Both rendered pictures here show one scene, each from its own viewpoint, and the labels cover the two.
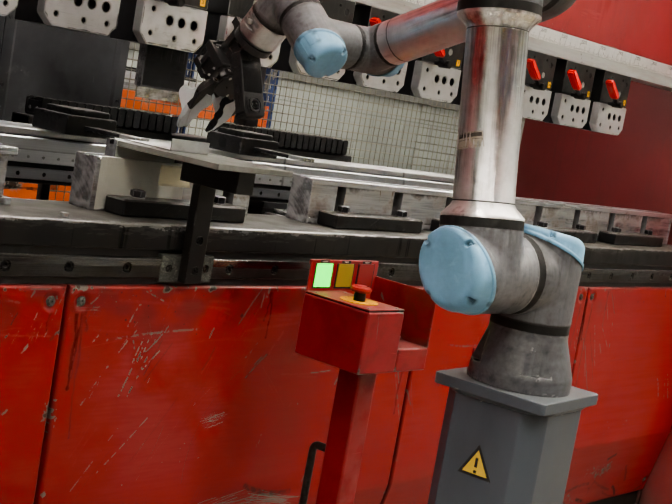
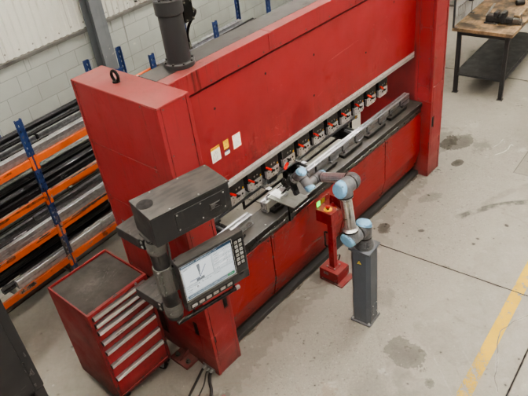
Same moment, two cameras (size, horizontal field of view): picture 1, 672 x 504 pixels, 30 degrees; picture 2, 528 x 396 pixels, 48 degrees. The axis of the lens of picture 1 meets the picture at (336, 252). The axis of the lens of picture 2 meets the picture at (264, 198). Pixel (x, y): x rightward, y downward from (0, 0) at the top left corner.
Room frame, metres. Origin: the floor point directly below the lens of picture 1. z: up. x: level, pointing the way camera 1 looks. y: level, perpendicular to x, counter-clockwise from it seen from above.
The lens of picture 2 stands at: (-1.63, 0.09, 3.70)
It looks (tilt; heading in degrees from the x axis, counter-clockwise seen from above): 35 degrees down; 5
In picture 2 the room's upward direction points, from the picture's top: 8 degrees counter-clockwise
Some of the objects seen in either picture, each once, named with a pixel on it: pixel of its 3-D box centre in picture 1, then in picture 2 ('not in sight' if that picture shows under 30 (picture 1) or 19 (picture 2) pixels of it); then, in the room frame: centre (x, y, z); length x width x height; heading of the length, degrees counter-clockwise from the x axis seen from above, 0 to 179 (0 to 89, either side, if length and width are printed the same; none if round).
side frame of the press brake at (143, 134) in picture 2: not in sight; (165, 232); (1.66, 1.13, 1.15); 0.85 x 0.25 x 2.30; 50
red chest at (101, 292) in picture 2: not in sight; (115, 330); (1.37, 1.60, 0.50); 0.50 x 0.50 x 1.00; 50
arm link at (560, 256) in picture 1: (536, 271); (363, 228); (1.80, -0.29, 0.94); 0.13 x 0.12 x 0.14; 134
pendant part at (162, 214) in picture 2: not in sight; (192, 250); (1.00, 0.79, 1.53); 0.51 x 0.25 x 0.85; 129
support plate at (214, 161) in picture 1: (204, 158); (287, 197); (2.20, 0.26, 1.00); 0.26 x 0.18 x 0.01; 50
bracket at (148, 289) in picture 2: not in sight; (172, 280); (1.12, 1.00, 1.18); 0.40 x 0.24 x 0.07; 140
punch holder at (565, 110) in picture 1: (563, 93); (367, 95); (3.34, -0.52, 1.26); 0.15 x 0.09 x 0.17; 140
